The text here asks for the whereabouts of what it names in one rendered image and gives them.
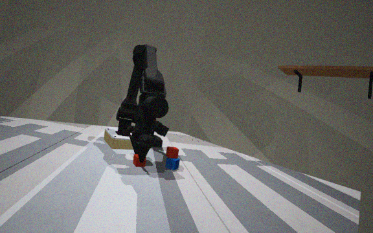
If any red cube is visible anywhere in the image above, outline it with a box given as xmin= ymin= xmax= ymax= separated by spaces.
xmin=166 ymin=146 xmax=179 ymax=158
xmin=133 ymin=154 xmax=146 ymax=167

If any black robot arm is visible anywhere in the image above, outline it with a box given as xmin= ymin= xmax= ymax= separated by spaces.
xmin=115 ymin=45 xmax=169 ymax=137

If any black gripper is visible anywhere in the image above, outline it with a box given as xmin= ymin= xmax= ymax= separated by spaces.
xmin=126 ymin=112 xmax=163 ymax=162

